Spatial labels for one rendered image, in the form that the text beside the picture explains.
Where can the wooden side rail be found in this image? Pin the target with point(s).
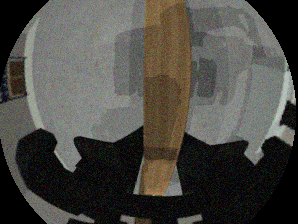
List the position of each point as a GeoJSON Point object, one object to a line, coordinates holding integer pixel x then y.
{"type": "Point", "coordinates": [167, 80]}

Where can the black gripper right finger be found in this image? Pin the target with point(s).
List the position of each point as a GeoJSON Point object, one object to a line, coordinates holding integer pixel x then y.
{"type": "Point", "coordinates": [196, 158]}

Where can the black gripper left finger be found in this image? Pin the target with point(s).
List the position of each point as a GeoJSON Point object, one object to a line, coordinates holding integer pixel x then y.
{"type": "Point", "coordinates": [126, 154]}

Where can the wooden post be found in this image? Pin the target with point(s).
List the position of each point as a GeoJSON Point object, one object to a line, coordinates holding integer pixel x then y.
{"type": "Point", "coordinates": [142, 193]}

